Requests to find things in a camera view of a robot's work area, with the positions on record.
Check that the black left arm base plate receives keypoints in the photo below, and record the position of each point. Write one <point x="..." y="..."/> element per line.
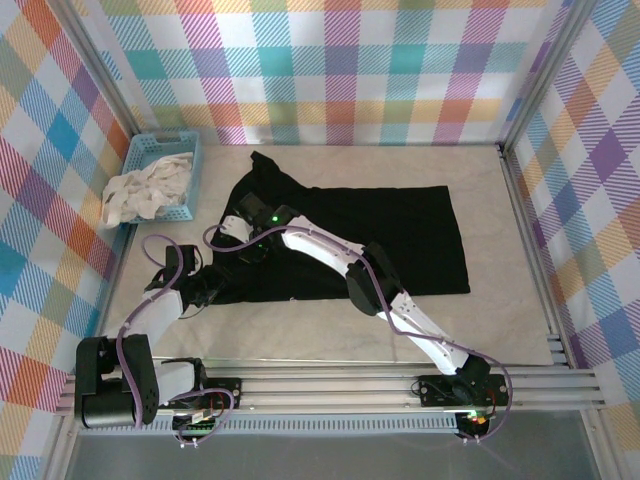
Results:
<point x="230" y="392"/>

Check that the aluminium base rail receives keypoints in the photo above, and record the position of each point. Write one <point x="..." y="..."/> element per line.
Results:
<point x="325" y="392"/>

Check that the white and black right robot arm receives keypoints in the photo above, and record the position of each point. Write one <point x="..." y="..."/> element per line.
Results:
<point x="320" y="245"/>

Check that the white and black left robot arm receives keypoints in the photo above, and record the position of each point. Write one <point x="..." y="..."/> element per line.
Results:
<point x="160" y="310"/>

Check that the aluminium side rail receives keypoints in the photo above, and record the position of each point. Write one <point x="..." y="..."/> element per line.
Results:
<point x="112" y="280"/>
<point x="530" y="235"/>

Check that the blue plastic basket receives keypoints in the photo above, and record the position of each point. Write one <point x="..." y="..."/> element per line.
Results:
<point x="195" y="175"/>

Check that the black t-shirt with floral print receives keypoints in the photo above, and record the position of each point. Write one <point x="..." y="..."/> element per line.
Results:
<point x="410" y="240"/>

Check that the aluminium frame post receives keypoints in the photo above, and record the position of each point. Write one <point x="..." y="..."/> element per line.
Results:
<point x="100" y="75"/>
<point x="547" y="75"/>

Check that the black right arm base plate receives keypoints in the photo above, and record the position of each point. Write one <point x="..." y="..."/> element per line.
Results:
<point x="435" y="390"/>

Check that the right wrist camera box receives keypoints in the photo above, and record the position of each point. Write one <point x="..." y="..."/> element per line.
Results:
<point x="235" y="229"/>

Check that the white crumpled t-shirt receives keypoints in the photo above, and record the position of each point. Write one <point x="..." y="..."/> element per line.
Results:
<point x="150" y="185"/>

